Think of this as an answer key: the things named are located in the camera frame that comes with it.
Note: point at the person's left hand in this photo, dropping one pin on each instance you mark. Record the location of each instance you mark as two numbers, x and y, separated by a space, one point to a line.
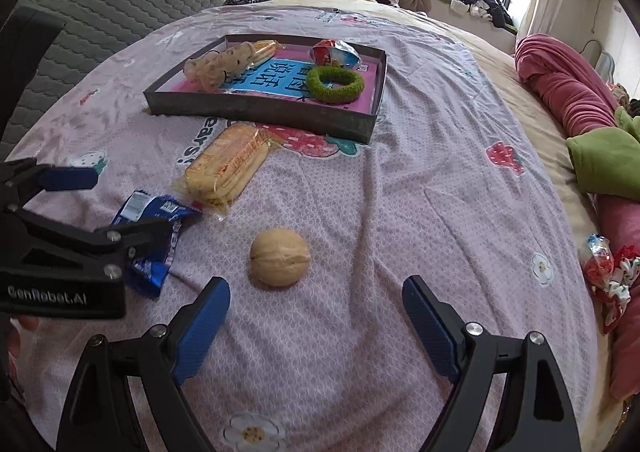
22 323

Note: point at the pink quilt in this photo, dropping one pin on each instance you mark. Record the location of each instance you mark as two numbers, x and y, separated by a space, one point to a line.
560 82

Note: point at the red white hair scrunchie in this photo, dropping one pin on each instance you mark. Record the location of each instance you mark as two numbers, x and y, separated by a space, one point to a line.
620 277

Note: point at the red wrapped candy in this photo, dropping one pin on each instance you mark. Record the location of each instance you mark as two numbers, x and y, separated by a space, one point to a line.
597 262

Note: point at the green blanket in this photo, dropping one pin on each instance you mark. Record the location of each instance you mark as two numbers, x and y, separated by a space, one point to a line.
600 157

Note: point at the red white snack bag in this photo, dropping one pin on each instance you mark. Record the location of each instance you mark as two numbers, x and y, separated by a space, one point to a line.
335 55

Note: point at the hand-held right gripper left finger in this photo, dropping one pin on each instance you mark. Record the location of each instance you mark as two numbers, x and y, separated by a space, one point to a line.
200 327

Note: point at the orange cracker packet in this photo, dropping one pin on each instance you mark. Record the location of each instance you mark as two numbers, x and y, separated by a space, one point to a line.
225 167

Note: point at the pink and blue book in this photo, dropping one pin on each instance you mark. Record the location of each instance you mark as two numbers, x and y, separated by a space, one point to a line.
280 82

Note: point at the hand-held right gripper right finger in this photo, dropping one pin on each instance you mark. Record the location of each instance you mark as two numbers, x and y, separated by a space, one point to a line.
430 327

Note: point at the beige mesh hair scrunchie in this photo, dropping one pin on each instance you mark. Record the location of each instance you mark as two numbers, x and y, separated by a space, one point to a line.
215 67

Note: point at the window seat ledge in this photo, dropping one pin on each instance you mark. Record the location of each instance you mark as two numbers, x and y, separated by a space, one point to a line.
445 15

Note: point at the shallow grey cardboard box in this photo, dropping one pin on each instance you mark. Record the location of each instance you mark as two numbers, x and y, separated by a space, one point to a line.
225 107

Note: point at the pink printed bedsheet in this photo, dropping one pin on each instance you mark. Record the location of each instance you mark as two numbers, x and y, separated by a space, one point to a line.
425 212

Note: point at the walnut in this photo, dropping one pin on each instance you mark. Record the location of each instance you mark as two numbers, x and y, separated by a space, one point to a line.
280 257

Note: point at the yellow cake packet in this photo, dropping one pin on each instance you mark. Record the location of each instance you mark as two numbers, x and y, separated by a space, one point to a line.
265 51

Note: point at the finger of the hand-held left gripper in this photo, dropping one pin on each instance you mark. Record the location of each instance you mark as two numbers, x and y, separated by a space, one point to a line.
140 232
67 178

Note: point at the blue biscuit packet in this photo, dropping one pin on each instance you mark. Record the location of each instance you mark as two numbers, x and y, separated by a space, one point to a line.
150 204

